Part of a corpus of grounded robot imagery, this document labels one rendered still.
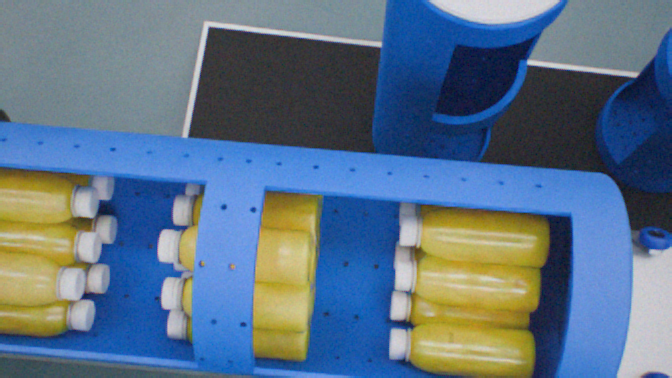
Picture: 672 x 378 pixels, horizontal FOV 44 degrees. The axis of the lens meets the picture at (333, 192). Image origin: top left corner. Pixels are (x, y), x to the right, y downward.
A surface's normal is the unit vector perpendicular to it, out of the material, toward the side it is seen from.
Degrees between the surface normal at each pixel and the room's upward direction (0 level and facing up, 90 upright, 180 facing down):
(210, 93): 0
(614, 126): 0
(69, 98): 0
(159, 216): 29
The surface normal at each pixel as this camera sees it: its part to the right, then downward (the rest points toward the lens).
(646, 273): -0.01, -0.25
